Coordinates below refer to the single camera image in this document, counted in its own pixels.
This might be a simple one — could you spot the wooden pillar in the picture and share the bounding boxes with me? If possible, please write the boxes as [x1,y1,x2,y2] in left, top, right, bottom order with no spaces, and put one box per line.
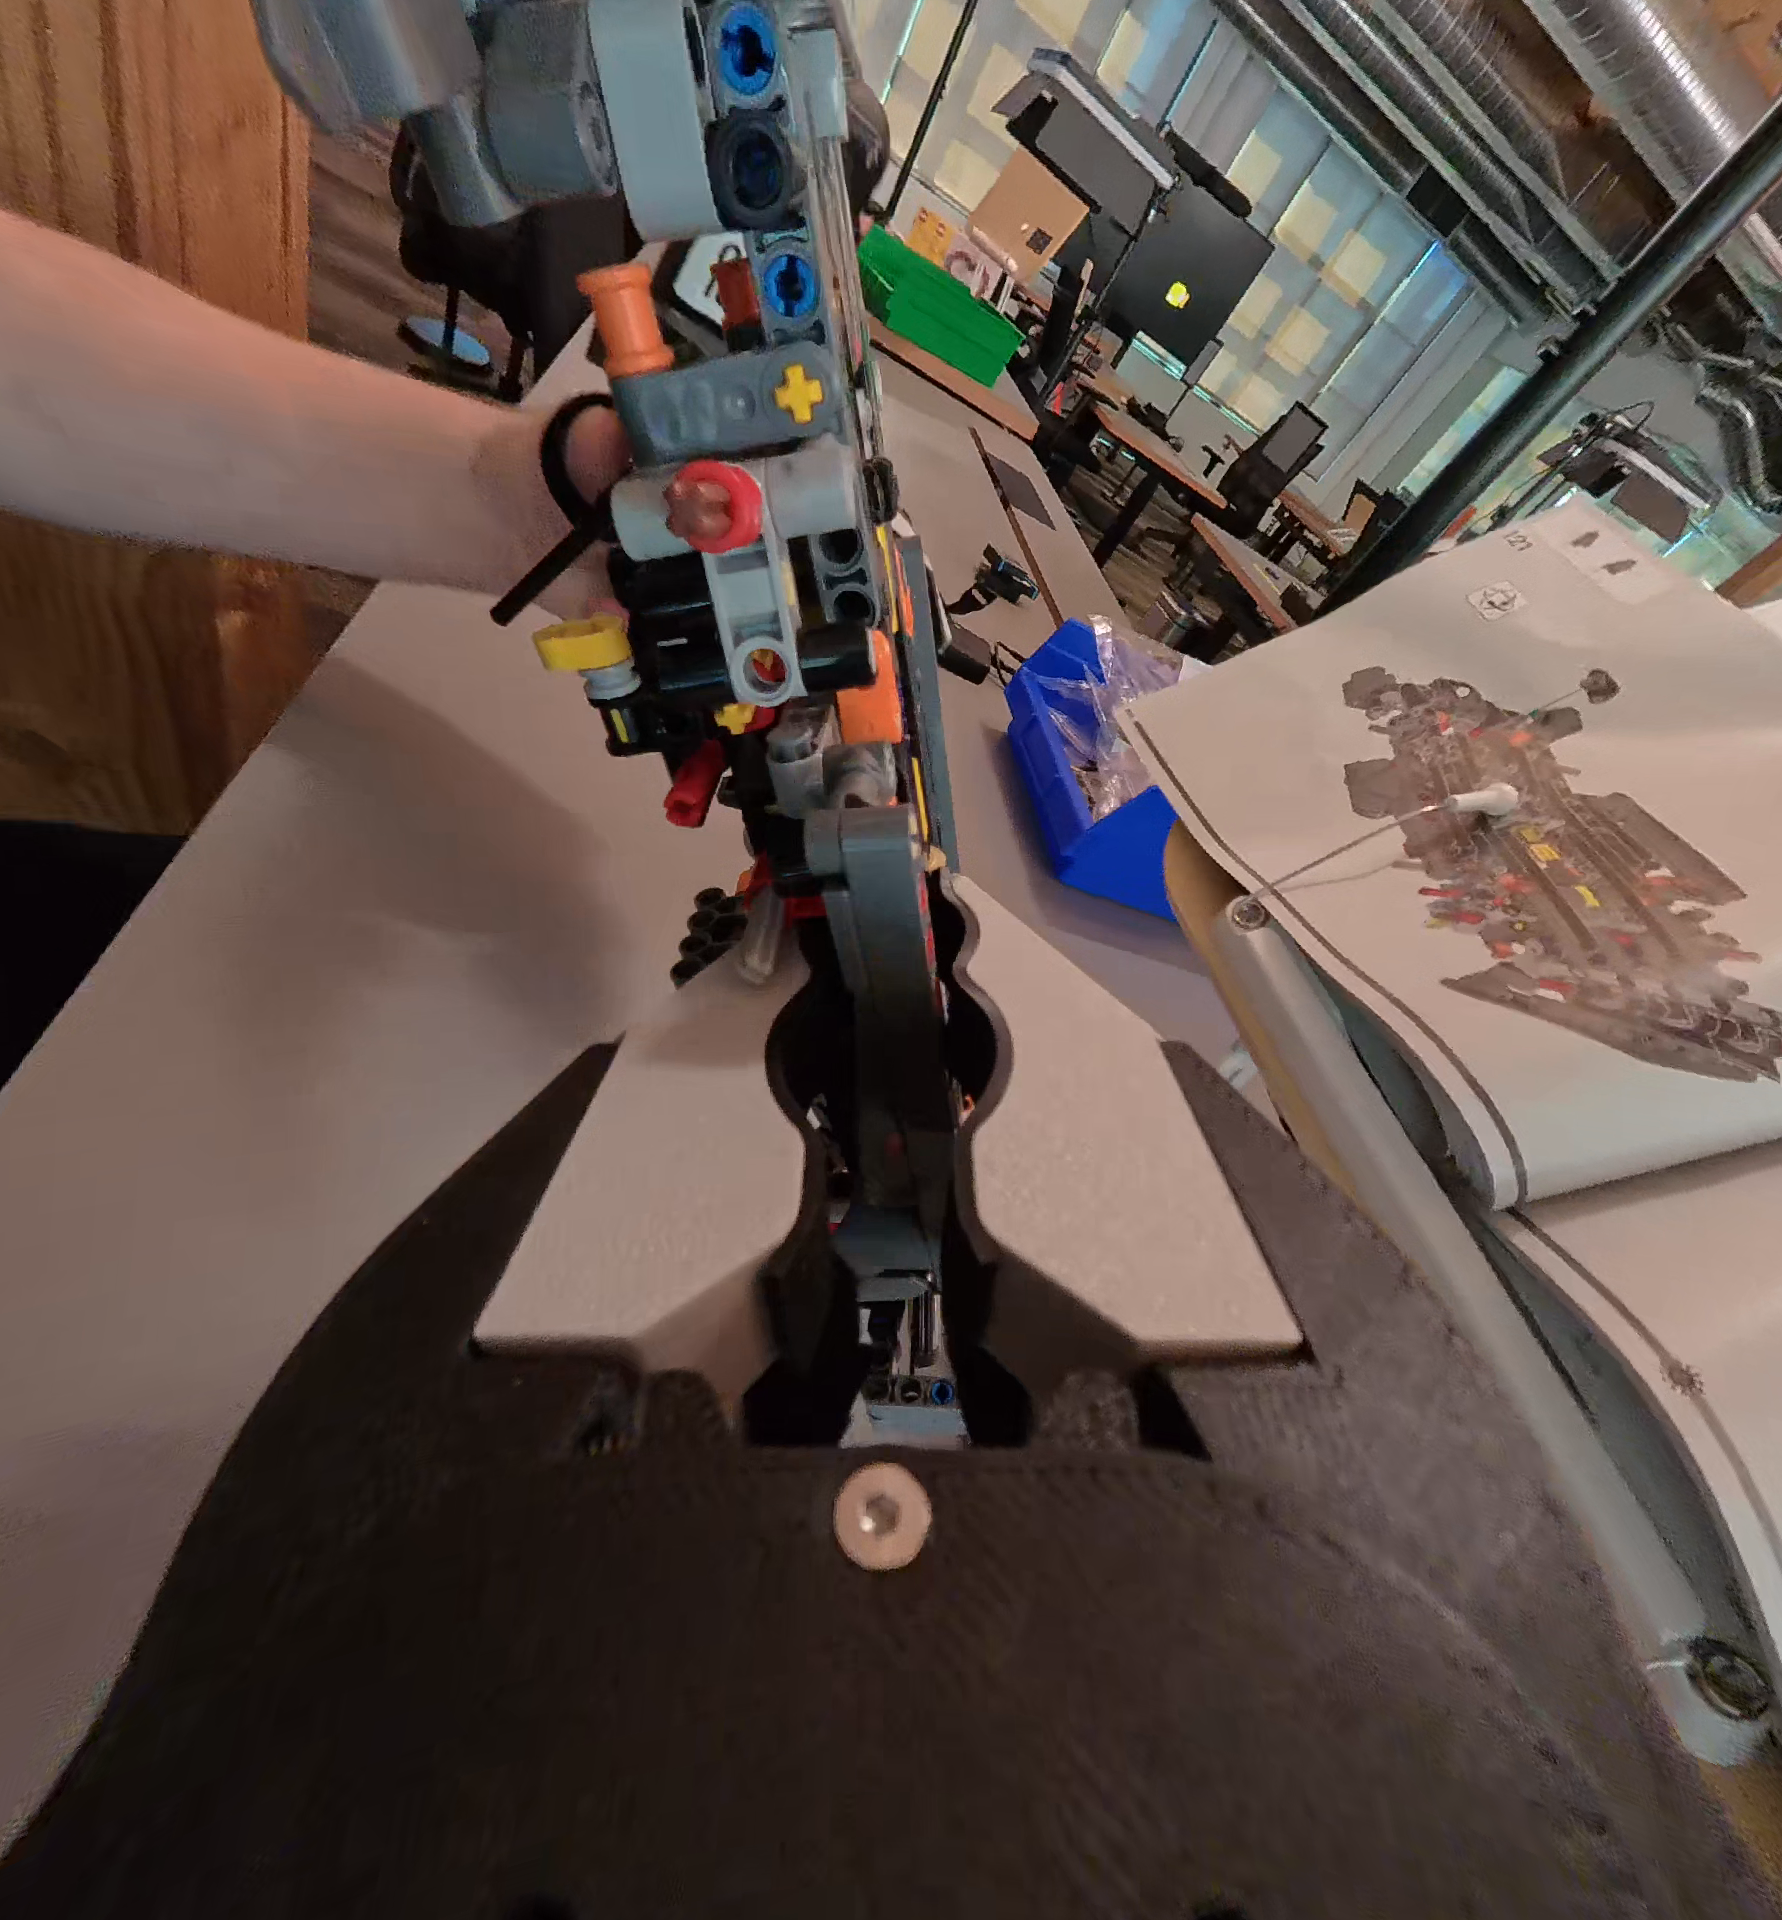
[0,0,315,842]

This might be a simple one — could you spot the lego car model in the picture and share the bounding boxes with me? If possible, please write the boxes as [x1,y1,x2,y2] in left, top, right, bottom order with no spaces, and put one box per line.
[253,0,982,1449]

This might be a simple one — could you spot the blue plastic bin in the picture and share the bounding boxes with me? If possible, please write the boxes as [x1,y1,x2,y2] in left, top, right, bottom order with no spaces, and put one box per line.
[1003,617,1186,920]

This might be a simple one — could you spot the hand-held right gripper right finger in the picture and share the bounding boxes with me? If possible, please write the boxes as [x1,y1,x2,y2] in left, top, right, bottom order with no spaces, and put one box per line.
[939,874,1313,1445]

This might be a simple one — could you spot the white book stand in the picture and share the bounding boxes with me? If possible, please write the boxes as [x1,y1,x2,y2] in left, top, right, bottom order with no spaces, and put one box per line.
[1160,817,1778,1770]

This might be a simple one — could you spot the cardboard box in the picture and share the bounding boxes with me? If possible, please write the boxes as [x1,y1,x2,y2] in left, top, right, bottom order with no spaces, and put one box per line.
[966,148,1095,280]

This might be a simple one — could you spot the clear plastic bags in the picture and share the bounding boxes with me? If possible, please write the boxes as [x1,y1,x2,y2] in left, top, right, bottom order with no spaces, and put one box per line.
[1048,621,1209,842]

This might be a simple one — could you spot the black metal pole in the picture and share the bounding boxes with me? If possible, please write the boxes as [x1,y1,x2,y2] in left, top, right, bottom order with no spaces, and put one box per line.
[1319,45,1782,608]

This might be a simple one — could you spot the lego instruction booklet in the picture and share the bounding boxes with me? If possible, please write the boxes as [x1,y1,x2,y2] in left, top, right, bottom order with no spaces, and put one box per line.
[1123,499,1782,1861]

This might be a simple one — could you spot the person's left forearm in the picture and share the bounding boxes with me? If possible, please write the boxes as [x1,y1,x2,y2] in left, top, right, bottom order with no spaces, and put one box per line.
[0,168,563,601]

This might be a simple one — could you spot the person's left hand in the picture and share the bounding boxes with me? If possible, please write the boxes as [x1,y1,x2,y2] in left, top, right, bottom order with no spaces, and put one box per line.
[478,393,638,625]

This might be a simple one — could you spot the stacked green plastic bins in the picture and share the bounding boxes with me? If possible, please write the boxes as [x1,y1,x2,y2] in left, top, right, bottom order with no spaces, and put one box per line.
[853,221,1028,390]

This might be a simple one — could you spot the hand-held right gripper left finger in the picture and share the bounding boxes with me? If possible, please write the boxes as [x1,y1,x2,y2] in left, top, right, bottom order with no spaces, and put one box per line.
[473,936,837,1445]

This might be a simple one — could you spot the black computer monitor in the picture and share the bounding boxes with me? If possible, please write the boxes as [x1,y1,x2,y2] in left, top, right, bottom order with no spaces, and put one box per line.
[1093,187,1273,355]

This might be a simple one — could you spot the black office chair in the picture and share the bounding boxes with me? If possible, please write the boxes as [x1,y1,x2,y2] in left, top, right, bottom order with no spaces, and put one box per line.
[388,119,563,392]

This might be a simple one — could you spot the silver air duct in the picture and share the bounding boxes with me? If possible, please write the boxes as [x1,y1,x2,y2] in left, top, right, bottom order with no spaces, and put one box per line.
[1522,0,1782,287]

